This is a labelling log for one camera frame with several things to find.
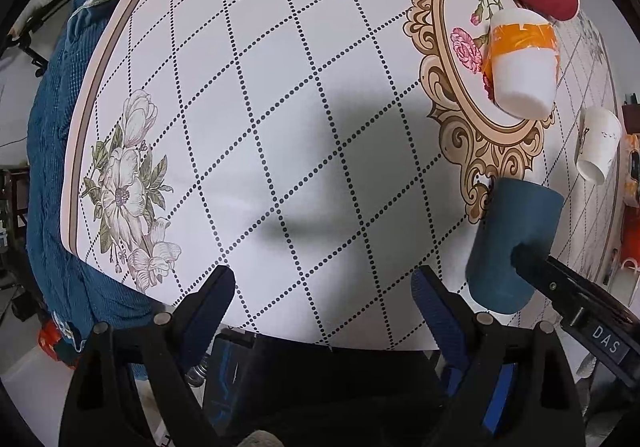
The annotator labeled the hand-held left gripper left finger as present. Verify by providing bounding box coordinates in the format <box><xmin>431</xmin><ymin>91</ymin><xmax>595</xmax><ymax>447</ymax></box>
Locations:
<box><xmin>59</xmin><ymin>266</ymin><xmax>236</xmax><ymax>447</ymax></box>

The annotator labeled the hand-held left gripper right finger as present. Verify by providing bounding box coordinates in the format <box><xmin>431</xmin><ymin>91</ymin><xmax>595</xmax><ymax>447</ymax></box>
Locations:
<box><xmin>410</xmin><ymin>265</ymin><xmax>586</xmax><ymax>447</ymax></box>

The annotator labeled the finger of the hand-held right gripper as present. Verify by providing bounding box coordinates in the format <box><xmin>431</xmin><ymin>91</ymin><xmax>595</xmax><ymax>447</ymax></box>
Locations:
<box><xmin>509</xmin><ymin>243</ymin><xmax>635</xmax><ymax>329</ymax></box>

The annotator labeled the dark blue cup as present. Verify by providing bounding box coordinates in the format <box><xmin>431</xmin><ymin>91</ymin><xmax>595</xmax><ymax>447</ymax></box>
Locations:
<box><xmin>464</xmin><ymin>177</ymin><xmax>566</xmax><ymax>316</ymax></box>

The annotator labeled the small white paper cup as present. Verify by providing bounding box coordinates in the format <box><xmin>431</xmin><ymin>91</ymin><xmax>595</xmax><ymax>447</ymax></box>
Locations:
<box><xmin>575</xmin><ymin>106</ymin><xmax>624</xmax><ymax>186</ymax></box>

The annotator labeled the white cup with orange band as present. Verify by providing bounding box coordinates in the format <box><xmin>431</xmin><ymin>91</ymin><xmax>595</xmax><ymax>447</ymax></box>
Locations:
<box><xmin>482</xmin><ymin>9</ymin><xmax>560</xmax><ymax>119</ymax></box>

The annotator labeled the white mug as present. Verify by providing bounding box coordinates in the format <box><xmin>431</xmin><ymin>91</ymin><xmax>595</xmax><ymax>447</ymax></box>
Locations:
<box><xmin>606</xmin><ymin>256</ymin><xmax>640</xmax><ymax>300</ymax></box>

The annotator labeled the orange object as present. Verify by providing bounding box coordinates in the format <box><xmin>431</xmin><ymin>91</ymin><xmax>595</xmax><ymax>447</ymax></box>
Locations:
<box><xmin>619</xmin><ymin>131</ymin><xmax>640</xmax><ymax>208</ymax></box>

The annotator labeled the orange bag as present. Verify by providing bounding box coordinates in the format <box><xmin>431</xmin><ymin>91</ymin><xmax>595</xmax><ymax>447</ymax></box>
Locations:
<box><xmin>38</xmin><ymin>321</ymin><xmax>82</xmax><ymax>364</ymax></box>

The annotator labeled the blue textured cloth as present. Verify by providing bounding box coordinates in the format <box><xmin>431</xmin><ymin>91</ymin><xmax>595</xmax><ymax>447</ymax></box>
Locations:
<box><xmin>27</xmin><ymin>0</ymin><xmax>157</xmax><ymax>369</ymax></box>

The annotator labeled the floral printed tablecloth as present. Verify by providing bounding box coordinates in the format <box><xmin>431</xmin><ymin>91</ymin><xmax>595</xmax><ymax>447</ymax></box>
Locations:
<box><xmin>60</xmin><ymin>0</ymin><xmax>622</xmax><ymax>354</ymax></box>

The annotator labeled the black office chair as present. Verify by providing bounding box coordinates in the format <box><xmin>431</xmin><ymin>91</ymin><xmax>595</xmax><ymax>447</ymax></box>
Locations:
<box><xmin>0</xmin><ymin>0</ymin><xmax>53</xmax><ymax>78</ymax></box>

